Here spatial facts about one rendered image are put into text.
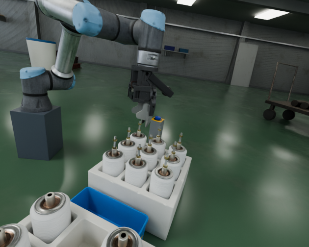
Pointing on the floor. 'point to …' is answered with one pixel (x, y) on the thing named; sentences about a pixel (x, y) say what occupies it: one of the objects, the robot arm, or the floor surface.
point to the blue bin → (111, 210)
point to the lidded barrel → (41, 53)
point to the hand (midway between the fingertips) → (146, 121)
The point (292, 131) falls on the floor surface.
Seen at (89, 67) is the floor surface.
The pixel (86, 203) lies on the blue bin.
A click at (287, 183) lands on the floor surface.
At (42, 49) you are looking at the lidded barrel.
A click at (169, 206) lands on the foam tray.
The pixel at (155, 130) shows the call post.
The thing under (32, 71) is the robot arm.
